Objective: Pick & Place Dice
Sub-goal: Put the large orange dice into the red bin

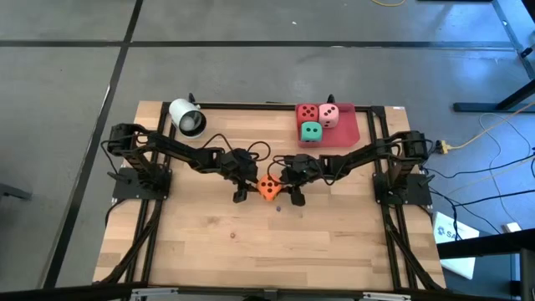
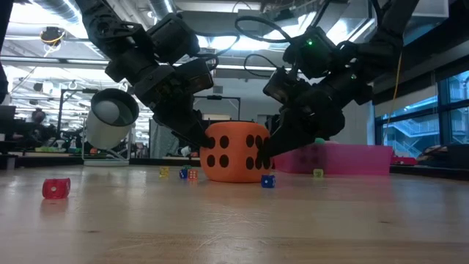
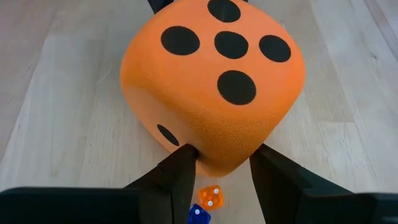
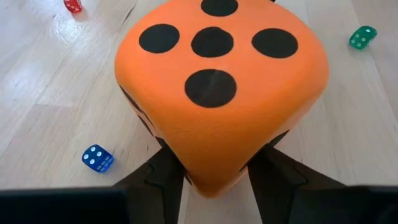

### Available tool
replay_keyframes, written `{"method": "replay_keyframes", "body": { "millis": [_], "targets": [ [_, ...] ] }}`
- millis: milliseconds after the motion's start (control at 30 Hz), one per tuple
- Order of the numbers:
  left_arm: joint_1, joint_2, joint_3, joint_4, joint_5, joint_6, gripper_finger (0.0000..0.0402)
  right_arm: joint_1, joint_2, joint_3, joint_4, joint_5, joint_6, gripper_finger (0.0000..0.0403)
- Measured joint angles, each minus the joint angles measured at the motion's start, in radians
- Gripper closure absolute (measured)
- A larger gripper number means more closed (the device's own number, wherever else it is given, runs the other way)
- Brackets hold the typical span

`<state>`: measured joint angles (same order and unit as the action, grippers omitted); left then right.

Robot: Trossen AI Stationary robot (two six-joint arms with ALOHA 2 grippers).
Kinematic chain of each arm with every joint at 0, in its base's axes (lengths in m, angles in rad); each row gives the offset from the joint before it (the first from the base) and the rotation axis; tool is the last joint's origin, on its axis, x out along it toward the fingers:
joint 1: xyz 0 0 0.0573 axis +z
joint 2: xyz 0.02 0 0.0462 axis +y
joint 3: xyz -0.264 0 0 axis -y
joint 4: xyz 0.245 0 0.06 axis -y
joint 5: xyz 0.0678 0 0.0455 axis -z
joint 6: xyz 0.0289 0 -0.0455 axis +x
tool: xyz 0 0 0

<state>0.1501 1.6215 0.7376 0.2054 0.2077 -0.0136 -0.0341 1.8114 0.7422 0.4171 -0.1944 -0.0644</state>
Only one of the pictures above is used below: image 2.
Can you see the small blue die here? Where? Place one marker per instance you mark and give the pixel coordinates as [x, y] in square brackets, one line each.
[183, 174]
[267, 181]

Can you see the large orange foam die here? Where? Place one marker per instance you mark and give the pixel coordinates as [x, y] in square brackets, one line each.
[234, 168]

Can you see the large teal foam die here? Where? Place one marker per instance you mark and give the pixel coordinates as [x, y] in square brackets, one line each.
[320, 141]

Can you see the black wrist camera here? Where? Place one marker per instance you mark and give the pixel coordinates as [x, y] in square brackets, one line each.
[278, 86]
[198, 78]

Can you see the person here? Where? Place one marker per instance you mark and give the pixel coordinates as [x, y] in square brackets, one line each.
[37, 116]

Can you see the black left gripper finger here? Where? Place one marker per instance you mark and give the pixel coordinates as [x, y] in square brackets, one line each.
[206, 131]
[199, 138]

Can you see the black overhead camera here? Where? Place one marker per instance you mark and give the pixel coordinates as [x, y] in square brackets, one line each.
[52, 35]

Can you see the small yellow die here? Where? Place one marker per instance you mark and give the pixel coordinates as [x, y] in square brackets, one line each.
[164, 172]

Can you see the large glass window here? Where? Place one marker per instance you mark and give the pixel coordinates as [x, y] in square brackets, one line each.
[410, 132]

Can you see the small red die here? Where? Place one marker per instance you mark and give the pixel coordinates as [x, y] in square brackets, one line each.
[62, 192]

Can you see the small yellow-green die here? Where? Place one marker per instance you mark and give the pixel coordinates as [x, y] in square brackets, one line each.
[318, 174]

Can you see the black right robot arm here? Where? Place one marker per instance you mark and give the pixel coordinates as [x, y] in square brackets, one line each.
[384, 36]

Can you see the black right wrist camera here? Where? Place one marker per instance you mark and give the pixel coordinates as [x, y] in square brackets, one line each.
[278, 86]

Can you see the large pink foam die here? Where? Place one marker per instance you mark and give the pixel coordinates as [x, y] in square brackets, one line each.
[331, 143]

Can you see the red box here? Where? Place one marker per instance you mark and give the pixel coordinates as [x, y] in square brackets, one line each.
[403, 160]

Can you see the pink translucent plastic bin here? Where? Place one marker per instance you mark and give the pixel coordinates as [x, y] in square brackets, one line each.
[359, 159]

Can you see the small orange die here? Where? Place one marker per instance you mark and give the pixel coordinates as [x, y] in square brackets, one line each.
[192, 174]

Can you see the black computer monitor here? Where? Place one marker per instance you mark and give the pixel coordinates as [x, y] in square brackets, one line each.
[7, 124]

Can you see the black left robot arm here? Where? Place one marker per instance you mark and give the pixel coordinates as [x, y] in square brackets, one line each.
[117, 36]

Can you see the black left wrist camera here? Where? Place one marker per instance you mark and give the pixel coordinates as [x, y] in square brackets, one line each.
[198, 78]

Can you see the green desk object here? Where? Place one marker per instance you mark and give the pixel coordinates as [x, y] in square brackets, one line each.
[47, 149]

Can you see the small white round object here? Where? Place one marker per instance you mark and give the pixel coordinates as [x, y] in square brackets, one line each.
[185, 151]

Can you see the black robot station frame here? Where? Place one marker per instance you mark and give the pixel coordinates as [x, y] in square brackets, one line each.
[214, 97]

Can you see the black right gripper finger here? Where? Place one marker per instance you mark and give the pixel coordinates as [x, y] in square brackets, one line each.
[282, 148]
[272, 135]

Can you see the white cylindrical container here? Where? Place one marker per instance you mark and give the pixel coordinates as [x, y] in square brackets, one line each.
[102, 135]

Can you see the white container stand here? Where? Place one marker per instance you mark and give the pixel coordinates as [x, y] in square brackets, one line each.
[106, 163]

